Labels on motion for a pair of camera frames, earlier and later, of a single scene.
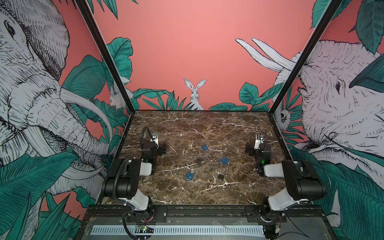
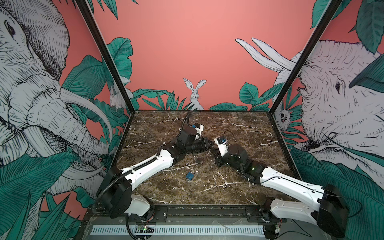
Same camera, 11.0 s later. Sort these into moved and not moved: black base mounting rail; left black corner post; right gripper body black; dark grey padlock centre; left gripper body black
Moved: left gripper body black; right gripper body black
Not moved: left black corner post; dark grey padlock centre; black base mounting rail
